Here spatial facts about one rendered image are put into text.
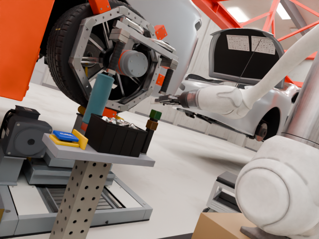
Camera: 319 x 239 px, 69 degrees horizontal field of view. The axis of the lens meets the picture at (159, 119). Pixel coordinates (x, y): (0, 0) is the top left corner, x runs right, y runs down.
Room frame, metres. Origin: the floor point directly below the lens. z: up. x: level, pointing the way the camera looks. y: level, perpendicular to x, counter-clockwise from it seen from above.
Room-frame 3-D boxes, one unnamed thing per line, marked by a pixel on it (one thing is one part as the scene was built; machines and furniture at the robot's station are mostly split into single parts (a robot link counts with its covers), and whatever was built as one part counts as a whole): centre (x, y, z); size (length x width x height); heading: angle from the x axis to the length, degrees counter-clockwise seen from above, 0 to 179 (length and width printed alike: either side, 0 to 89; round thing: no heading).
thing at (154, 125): (1.06, 0.02, 0.59); 0.04 x 0.04 x 0.04; 43
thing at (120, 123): (0.94, 0.15, 0.51); 0.20 x 0.14 x 0.13; 134
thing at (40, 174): (1.44, 0.46, 0.13); 0.50 x 0.36 x 0.10; 133
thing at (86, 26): (1.34, 0.32, 0.85); 0.54 x 0.07 x 0.54; 133
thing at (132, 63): (1.28, 0.27, 0.85); 0.21 x 0.14 x 0.14; 43
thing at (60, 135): (0.80, 0.29, 0.47); 0.07 x 0.07 x 0.02; 43
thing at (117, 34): (1.07, 0.30, 0.93); 0.09 x 0.05 x 0.05; 43
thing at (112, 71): (1.05, 0.28, 0.83); 0.04 x 0.04 x 0.16
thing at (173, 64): (1.30, 0.05, 0.93); 0.09 x 0.05 x 0.05; 43
